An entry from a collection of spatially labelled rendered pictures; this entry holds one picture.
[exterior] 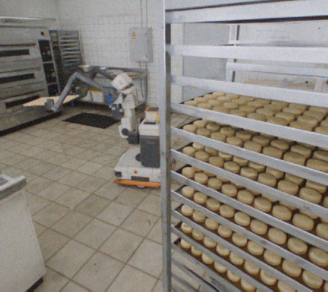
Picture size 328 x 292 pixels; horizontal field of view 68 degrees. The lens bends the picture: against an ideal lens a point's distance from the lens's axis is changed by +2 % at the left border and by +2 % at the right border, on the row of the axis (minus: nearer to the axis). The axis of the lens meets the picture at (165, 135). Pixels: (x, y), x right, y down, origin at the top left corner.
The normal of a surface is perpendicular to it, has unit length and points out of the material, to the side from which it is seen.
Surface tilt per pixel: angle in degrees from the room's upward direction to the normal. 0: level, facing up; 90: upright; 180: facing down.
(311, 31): 90
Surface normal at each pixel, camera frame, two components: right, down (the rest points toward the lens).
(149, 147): -0.19, 0.38
